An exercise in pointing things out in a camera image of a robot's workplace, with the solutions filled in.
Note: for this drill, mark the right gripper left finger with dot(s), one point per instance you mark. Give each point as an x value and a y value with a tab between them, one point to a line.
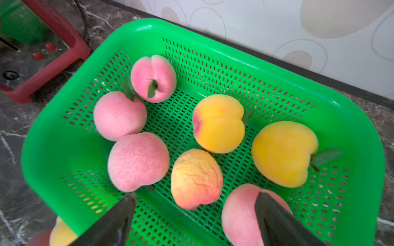
113	228

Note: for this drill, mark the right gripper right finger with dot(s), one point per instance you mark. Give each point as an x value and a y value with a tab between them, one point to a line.
278	227

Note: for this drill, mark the yellow peach front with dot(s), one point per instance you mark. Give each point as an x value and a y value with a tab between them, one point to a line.
283	152

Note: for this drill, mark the orange peach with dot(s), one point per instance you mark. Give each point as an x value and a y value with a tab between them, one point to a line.
196	179

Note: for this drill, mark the yellow red peach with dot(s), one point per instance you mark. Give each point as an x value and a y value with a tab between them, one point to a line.
219	123

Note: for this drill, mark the pink peach with leaf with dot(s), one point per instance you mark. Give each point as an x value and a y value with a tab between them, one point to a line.
153	78

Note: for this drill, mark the yellow peach near basket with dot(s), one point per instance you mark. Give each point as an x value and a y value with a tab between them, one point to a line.
61	234

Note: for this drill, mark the green plastic basket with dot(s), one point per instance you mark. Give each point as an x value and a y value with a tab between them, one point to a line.
176	135

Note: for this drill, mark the black rear baseboard strip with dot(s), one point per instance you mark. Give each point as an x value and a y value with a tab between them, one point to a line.
347	45

